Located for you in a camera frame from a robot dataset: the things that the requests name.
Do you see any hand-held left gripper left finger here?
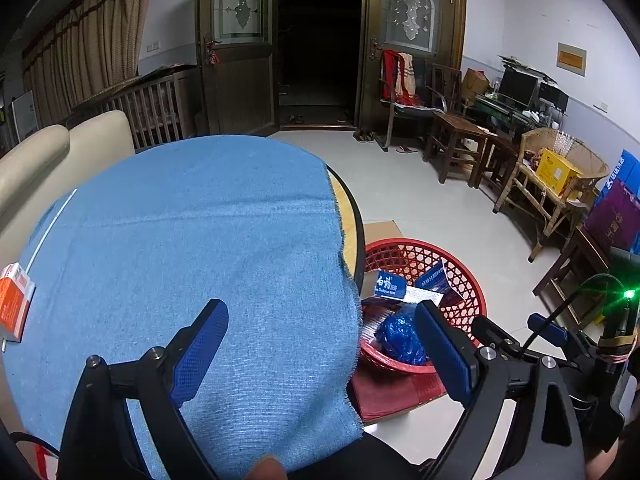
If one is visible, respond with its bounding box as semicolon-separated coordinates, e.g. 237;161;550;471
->
57;298;231;480

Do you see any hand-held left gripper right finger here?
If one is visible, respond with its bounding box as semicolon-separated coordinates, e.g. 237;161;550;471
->
414;300;586;480

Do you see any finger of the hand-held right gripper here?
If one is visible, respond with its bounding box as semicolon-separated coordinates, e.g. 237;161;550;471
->
472;315;526;361
529;312;596;362

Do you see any blue plastic bag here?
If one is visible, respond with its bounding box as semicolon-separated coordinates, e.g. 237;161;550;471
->
374;314;430;367

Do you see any white medicine box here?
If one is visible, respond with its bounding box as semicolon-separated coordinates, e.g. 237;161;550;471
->
400;260;453;311

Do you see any blue toothpaste box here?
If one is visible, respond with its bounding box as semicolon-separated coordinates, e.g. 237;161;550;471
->
372;269;408;302

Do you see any red plastic basket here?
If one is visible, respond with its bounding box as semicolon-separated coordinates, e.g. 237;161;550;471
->
359;238;488;376

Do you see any person's right forearm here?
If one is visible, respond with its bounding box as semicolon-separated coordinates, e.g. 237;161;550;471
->
582;425;640;480

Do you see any person's left hand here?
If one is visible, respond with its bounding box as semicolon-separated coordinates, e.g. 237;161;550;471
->
248;454;288;480

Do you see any wooden stool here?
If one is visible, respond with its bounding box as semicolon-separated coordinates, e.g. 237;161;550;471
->
532;227;618;331

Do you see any dark red flat bag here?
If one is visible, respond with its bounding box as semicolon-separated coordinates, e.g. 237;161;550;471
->
347;370;451;423

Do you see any blue table cloth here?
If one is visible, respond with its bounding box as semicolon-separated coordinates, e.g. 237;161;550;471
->
0;135;365;480

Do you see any purple gift bag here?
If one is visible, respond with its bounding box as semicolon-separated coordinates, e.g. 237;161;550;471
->
582;180;640;257

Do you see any flat cardboard sheet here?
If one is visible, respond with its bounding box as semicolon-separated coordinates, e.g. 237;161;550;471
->
360;220;406;301

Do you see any yellow box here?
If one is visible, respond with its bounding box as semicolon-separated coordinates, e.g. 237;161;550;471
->
535;147;583;196

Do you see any wicker chair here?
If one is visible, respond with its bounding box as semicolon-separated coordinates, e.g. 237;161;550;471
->
499;127;612;263

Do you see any blue carton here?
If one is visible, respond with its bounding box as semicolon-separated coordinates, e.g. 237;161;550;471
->
595;149;640;256

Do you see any small wooden table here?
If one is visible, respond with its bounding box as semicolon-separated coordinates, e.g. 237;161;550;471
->
470;130;523;213

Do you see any orange and white box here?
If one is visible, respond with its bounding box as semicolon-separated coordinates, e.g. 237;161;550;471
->
0;262;37;343

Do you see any thin white stick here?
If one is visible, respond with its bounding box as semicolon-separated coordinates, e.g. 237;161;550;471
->
27;189;78;271

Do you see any dark wooden chair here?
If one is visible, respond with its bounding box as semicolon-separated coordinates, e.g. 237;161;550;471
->
424;62;493;184

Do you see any cluttered desk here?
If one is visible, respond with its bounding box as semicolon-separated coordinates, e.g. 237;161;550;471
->
470;95;568;141

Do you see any small black monitor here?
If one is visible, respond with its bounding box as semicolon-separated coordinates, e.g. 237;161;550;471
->
537;82;570;113

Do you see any beige leather sofa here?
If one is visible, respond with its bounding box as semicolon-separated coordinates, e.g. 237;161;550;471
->
0;110;137;256

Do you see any black computer monitor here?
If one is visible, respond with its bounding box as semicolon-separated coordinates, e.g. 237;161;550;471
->
499;66;541;108

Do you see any cardboard box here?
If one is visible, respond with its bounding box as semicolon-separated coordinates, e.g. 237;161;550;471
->
460;67;491;103

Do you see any wooden crib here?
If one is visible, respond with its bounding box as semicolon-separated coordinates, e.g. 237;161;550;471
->
70;65;201;153

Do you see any wooden door with glass panel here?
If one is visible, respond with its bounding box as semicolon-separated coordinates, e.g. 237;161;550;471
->
357;0;466;131
197;0;278;136

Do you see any beige striped garment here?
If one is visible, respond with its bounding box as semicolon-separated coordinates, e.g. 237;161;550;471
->
397;52;417;107

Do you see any red garment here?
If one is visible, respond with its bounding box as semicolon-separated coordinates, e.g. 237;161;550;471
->
381;49;403;103

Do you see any white board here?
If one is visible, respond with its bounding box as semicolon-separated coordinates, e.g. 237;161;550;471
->
11;91;41;146

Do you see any beige striped curtain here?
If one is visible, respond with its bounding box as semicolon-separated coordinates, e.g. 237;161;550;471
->
20;0;161;116

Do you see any metal frame chair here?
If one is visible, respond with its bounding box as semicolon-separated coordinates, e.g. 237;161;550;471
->
378;55;448;153

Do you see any orange wall sign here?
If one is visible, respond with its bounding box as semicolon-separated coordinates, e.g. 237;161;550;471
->
556;42;587;77

